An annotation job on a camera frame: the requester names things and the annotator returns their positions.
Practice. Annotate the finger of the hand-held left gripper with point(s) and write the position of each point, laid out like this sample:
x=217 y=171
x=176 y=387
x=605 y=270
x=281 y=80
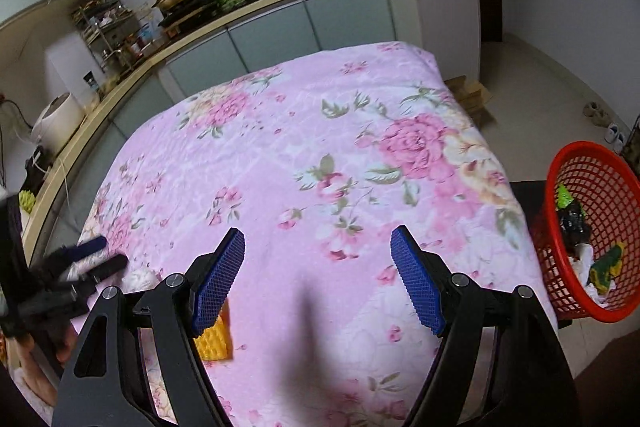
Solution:
x=82 y=252
x=100 y=272

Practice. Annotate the black socks bundle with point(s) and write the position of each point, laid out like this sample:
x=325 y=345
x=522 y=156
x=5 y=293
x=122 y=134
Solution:
x=575 y=219

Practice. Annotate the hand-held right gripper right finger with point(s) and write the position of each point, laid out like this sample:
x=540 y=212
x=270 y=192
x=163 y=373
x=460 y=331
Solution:
x=417 y=282

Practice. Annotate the black countertop appliance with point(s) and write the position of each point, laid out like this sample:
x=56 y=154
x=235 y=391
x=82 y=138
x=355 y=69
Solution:
x=39 y=169

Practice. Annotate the pink floral blanket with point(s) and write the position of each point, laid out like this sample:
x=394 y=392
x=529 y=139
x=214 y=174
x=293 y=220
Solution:
x=300 y=132

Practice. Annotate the green yellow wrapper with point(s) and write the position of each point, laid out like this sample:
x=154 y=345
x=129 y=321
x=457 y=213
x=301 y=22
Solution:
x=607 y=264

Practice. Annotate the green cloth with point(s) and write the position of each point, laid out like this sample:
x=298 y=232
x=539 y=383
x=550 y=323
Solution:
x=564 y=197

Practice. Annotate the black jar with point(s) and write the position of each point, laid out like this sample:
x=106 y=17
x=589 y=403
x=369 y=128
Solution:
x=91 y=84

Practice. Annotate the person's left hand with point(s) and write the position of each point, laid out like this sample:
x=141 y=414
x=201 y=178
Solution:
x=37 y=367

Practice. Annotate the white shoe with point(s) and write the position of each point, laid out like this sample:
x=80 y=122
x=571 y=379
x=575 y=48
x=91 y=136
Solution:
x=611 y=133
x=621 y=143

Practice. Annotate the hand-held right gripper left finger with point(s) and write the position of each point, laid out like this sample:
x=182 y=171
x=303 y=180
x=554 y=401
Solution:
x=217 y=282

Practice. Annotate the metal spice rack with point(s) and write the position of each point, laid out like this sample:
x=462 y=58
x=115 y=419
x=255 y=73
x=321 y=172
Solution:
x=107 y=32

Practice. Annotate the yellow sponge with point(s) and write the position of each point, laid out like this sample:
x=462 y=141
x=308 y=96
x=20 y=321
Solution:
x=217 y=342

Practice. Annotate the beige shoe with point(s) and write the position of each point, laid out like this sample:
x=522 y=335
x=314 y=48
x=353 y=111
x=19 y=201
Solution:
x=600 y=117
x=590 y=110

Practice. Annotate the cardboard box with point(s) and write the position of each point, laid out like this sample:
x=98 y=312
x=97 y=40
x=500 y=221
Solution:
x=470 y=99

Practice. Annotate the red plastic mesh basket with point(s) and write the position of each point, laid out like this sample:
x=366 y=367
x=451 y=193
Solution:
x=590 y=162

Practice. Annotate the white rice cooker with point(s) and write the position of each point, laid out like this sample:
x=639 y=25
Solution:
x=57 y=122

